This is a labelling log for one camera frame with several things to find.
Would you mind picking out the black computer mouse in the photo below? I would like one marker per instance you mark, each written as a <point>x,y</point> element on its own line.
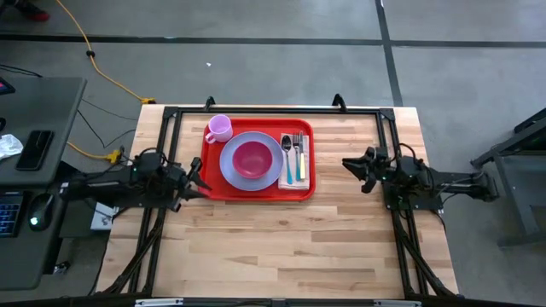
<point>41,212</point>

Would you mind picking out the desk caster wheel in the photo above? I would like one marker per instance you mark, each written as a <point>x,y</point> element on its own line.
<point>62,268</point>

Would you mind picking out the black side cart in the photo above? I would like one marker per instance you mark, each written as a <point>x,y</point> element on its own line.
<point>512,170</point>

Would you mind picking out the dark tablet screen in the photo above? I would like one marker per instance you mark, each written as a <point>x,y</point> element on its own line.
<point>5,87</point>

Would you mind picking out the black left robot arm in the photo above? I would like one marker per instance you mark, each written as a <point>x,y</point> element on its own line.
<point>102,187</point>

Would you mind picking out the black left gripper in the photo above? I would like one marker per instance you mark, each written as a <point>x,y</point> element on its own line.
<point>181,183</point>

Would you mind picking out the grey side desk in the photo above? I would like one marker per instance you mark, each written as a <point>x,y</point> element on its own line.
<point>38,106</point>

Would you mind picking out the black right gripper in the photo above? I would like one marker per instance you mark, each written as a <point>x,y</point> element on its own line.
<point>381,170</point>

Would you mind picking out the beige cloth napkin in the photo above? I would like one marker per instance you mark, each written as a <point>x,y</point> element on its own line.
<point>294,186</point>

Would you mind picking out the magenta plastic bowl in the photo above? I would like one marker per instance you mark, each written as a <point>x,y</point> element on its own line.
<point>252,160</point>

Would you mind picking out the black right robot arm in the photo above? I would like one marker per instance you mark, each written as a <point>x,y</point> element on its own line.
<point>452,183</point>

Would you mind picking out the pale pink plastic mug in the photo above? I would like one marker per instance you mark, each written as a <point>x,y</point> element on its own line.
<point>221,128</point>

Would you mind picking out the black aluminium rig frame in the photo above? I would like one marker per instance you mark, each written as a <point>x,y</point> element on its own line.
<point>172,111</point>

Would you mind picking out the black smartphone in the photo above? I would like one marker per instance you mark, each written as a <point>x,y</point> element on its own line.
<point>35,150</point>

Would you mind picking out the crumpled white tissue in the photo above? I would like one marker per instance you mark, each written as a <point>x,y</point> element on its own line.
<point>8,146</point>

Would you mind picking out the white printed box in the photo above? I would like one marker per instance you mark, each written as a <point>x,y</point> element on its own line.
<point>102,217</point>

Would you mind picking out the red plastic tray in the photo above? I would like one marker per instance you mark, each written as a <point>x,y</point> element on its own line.
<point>256,195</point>

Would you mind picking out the backlit black keyboard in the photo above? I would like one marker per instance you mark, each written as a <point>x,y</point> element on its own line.
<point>9,215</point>

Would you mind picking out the lavender plastic plate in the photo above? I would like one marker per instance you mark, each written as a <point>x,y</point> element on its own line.
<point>239,181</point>

